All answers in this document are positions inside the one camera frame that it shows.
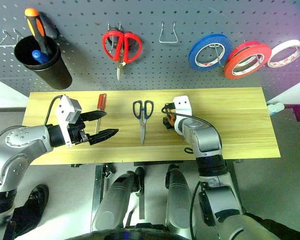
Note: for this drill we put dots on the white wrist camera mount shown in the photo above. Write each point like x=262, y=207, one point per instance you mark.
x=182, y=106
x=65, y=105

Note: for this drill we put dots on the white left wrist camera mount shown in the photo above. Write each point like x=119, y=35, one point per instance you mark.
x=65, y=105

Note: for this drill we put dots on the black shoe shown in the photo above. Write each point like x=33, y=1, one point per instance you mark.
x=32, y=205

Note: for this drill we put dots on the black cup holder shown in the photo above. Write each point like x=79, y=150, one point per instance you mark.
x=52, y=75

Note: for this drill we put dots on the pale blue plastic object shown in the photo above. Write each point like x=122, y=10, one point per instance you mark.
x=275, y=108

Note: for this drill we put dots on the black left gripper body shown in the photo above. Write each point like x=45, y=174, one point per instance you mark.
x=76, y=132

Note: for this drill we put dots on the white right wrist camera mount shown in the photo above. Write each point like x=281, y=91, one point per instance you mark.
x=182, y=106

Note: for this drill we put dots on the red tape roll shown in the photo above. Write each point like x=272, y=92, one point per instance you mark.
x=230, y=67

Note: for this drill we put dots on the blue tape roll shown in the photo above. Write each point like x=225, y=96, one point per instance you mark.
x=197, y=47

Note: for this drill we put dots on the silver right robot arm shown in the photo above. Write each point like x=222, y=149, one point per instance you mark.
x=207, y=140

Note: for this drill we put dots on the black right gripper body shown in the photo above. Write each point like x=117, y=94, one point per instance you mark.
x=168, y=123

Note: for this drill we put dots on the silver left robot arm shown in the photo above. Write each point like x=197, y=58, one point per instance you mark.
x=22, y=140

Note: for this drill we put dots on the grey perforated pegboard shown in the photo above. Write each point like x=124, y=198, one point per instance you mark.
x=152, y=65

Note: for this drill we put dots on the black curved rim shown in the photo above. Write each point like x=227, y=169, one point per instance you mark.
x=135, y=233

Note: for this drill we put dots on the dark purple panel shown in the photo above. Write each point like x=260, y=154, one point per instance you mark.
x=298, y=112

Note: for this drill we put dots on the grey rounded robot leg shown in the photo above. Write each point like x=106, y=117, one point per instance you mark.
x=177, y=200
x=115, y=200

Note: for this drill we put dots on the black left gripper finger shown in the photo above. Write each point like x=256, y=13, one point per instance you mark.
x=93, y=115
x=103, y=136

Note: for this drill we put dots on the white tape roll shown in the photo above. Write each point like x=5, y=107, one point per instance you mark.
x=285, y=45

